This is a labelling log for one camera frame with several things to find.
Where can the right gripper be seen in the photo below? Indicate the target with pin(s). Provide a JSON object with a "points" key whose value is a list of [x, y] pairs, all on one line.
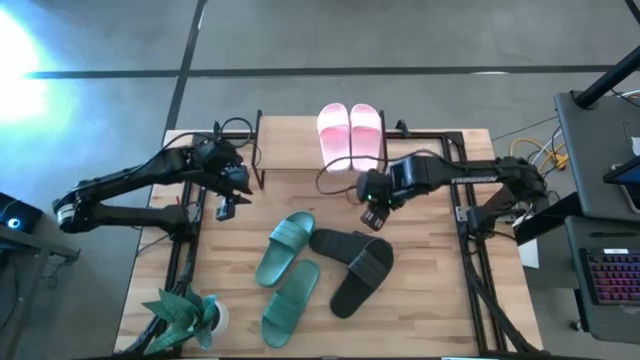
{"points": [[377, 187]]}

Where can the grey desk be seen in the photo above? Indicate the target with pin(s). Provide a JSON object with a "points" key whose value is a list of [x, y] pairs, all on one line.
{"points": [[590, 150], [572, 260]]}

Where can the white plant pot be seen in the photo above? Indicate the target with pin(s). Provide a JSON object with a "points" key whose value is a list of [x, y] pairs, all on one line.
{"points": [[222, 317]]}

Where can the black pole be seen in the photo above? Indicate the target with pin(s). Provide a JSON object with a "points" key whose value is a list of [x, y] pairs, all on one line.
{"points": [[610, 77]]}

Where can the green artificial plant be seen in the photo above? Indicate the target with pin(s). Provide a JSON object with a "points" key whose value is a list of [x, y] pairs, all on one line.
{"points": [[175, 312]]}

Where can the dark grey side table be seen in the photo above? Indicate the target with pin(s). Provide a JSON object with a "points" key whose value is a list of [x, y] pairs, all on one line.
{"points": [[20, 245]]}

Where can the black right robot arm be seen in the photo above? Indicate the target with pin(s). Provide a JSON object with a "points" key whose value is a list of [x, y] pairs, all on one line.
{"points": [[450, 177]]}

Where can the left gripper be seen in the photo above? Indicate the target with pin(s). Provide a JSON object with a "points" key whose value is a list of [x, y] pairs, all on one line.
{"points": [[225, 167]]}

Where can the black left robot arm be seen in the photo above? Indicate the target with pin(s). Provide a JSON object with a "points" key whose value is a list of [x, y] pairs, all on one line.
{"points": [[125, 175]]}

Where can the white paper sheet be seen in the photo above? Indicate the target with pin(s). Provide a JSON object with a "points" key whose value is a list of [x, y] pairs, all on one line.
{"points": [[529, 255]]}

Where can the pink slide sandal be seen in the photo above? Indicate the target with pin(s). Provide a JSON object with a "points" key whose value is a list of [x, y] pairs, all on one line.
{"points": [[366, 140], [334, 140]]}

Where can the black tablet blue screen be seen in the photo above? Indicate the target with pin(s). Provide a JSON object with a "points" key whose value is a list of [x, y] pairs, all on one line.
{"points": [[627, 175]]}

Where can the black box with blue light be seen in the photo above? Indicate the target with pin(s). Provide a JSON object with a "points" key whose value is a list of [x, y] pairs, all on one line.
{"points": [[25, 215]]}

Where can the black slide sandal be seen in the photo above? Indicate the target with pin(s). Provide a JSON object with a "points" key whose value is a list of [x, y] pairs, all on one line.
{"points": [[335, 245], [365, 280]]}

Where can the black support beam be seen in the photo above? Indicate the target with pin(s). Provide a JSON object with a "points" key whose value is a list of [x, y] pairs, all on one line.
{"points": [[542, 220]]}

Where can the backlit computer keyboard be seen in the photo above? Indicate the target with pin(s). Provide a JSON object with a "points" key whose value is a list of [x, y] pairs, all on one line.
{"points": [[615, 277]]}

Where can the green slide sandal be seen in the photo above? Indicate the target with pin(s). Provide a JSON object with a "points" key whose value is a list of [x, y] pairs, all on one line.
{"points": [[285, 250], [290, 305]]}

